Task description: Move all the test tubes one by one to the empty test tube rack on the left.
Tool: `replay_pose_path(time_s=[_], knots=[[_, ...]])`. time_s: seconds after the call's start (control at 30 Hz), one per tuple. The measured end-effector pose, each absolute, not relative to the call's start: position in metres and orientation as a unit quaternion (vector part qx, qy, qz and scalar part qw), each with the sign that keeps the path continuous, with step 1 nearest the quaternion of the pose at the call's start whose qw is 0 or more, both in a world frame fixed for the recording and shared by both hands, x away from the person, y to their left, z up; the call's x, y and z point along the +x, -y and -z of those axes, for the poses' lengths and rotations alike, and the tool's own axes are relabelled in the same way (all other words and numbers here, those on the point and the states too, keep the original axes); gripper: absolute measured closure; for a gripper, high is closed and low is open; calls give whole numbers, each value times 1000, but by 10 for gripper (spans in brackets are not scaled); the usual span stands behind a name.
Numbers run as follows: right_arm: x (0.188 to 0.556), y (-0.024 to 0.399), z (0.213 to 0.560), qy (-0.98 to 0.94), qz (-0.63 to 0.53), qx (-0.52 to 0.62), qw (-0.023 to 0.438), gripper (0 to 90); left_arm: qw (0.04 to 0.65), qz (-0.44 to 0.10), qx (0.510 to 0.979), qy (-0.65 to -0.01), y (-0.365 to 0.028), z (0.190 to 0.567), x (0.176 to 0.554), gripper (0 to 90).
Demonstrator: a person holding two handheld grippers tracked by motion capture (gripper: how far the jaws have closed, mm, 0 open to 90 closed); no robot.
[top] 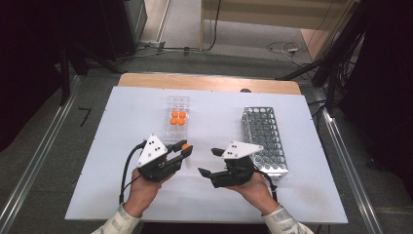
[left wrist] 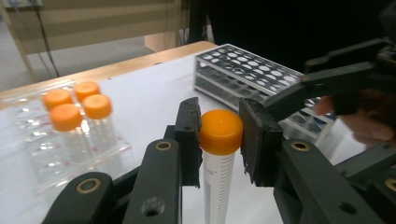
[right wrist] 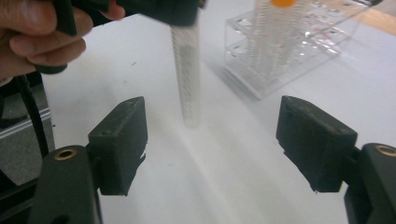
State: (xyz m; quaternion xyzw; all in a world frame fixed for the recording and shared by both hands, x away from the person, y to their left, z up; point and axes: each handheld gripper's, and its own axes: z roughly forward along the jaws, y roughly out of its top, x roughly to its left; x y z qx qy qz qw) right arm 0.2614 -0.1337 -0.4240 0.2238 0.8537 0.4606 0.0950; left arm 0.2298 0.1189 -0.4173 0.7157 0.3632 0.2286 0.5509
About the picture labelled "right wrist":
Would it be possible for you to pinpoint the aluminium floor rail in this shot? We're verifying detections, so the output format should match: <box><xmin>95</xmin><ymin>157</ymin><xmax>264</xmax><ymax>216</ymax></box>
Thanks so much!
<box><xmin>0</xmin><ymin>105</ymin><xmax>52</xmax><ymax>140</ymax></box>

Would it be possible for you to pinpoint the left hand-held gripper black cable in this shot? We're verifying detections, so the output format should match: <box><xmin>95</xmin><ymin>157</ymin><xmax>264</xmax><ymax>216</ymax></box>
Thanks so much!
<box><xmin>19</xmin><ymin>74</ymin><xmax>50</xmax><ymax>159</ymax></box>

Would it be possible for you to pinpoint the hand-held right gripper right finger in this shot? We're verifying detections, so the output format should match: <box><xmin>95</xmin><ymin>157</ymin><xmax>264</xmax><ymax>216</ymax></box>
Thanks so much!
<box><xmin>276</xmin><ymin>95</ymin><xmax>359</xmax><ymax>193</ymax></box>

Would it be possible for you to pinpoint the white table board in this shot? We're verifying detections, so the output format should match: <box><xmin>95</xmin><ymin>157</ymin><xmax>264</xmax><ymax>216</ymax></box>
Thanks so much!
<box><xmin>41</xmin><ymin>0</ymin><xmax>396</xmax><ymax>224</ymax></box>

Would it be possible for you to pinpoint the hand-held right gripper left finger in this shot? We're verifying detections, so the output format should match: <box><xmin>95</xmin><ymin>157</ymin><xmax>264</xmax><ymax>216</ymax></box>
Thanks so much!
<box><xmin>88</xmin><ymin>96</ymin><xmax>149</xmax><ymax>197</ymax></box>

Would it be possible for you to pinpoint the clear acrylic test tube rack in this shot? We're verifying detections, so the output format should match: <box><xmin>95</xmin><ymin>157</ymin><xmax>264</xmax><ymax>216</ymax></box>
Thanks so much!
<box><xmin>223</xmin><ymin>0</ymin><xmax>382</xmax><ymax>101</ymax></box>

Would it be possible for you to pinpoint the wooden table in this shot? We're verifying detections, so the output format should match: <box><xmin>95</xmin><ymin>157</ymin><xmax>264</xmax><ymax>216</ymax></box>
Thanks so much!
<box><xmin>354</xmin><ymin>5</ymin><xmax>396</xmax><ymax>36</ymax></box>

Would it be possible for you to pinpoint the orange-capped clear test tube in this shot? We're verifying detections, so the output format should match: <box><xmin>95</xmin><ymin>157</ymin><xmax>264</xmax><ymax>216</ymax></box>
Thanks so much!
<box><xmin>269</xmin><ymin>0</ymin><xmax>300</xmax><ymax>77</ymax></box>
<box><xmin>170</xmin><ymin>22</ymin><xmax>201</xmax><ymax>129</ymax></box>
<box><xmin>250</xmin><ymin>0</ymin><xmax>274</xmax><ymax>73</ymax></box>
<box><xmin>293</xmin><ymin>0</ymin><xmax>311</xmax><ymax>63</ymax></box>

